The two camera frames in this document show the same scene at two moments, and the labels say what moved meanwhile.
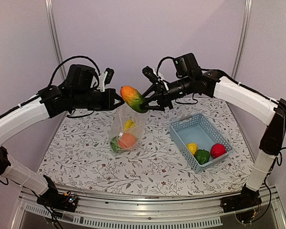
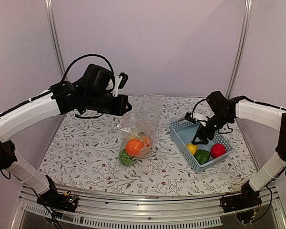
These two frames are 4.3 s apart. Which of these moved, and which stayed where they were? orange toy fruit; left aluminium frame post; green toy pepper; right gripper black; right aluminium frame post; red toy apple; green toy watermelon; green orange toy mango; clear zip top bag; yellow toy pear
Moved: green toy watermelon; orange toy fruit; green orange toy mango; clear zip top bag; right gripper black
Stayed: green toy pepper; red toy apple; left aluminium frame post; right aluminium frame post; yellow toy pear
